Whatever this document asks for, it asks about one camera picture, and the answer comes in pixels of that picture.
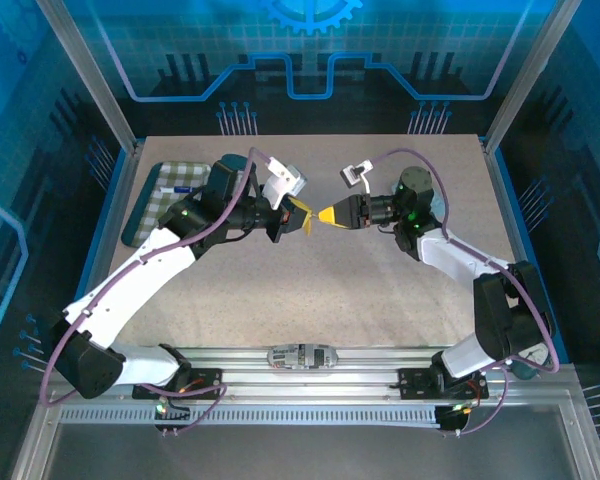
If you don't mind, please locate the green checkered cloth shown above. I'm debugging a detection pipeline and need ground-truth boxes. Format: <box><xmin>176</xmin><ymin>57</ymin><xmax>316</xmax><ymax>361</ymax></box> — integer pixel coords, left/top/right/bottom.
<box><xmin>129</xmin><ymin>162</ymin><xmax>213</xmax><ymax>246</ymax></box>

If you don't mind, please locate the aluminium frame post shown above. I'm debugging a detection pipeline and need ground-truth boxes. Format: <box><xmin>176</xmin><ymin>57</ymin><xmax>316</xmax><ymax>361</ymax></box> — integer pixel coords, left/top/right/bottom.
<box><xmin>481</xmin><ymin>0</ymin><xmax>584</xmax><ymax>157</ymax></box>
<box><xmin>33</xmin><ymin>0</ymin><xmax>145</xmax><ymax>157</ymax></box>

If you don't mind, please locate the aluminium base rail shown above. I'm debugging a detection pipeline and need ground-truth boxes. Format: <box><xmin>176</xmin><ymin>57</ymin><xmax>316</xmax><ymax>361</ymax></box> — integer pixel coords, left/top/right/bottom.
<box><xmin>44</xmin><ymin>344</ymin><xmax>576</xmax><ymax>402</ymax></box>

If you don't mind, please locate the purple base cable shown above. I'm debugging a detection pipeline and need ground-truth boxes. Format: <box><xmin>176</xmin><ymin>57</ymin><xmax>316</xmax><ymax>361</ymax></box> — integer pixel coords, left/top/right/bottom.
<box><xmin>442</xmin><ymin>363</ymin><xmax>511</xmax><ymax>437</ymax></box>
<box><xmin>152</xmin><ymin>382</ymin><xmax>229</xmax><ymax>437</ymax></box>

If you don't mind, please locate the grey blue calculator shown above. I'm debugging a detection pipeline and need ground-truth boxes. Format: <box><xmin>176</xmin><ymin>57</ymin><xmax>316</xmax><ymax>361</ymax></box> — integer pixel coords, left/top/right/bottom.
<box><xmin>389</xmin><ymin>182</ymin><xmax>444</xmax><ymax>219</ymax></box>

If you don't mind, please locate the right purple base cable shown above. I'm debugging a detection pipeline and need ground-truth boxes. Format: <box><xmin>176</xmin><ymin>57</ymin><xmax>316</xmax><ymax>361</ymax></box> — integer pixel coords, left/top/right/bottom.
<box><xmin>442</xmin><ymin>363</ymin><xmax>511</xmax><ymax>437</ymax></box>

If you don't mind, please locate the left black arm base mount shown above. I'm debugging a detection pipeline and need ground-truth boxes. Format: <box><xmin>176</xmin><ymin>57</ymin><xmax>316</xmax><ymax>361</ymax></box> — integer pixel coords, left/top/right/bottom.
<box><xmin>132</xmin><ymin>367</ymin><xmax>225</xmax><ymax>401</ymax></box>

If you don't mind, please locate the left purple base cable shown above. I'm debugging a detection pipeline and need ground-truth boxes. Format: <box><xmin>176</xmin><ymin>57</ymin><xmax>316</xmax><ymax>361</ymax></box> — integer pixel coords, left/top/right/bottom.
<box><xmin>152</xmin><ymin>382</ymin><xmax>229</xmax><ymax>437</ymax></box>

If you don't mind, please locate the teal round object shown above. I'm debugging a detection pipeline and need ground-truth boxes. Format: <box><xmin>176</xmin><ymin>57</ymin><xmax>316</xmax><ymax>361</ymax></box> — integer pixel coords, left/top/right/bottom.
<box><xmin>508</xmin><ymin>349</ymin><xmax>552</xmax><ymax>383</ymax></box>

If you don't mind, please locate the printed label sticker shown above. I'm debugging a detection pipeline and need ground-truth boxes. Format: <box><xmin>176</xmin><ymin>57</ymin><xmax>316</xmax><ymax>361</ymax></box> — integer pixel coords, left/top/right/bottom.
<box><xmin>266</xmin><ymin>343</ymin><xmax>340</xmax><ymax>372</ymax></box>

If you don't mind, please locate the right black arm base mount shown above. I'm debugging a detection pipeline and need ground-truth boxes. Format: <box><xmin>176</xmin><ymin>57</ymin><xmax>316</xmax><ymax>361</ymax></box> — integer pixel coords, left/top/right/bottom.
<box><xmin>397</xmin><ymin>366</ymin><xmax>490</xmax><ymax>401</ymax></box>

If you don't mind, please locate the slotted grey cable duct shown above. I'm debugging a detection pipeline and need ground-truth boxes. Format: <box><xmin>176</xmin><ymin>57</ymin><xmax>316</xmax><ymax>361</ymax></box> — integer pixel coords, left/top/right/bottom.
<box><xmin>58</xmin><ymin>402</ymin><xmax>462</xmax><ymax>427</ymax></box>

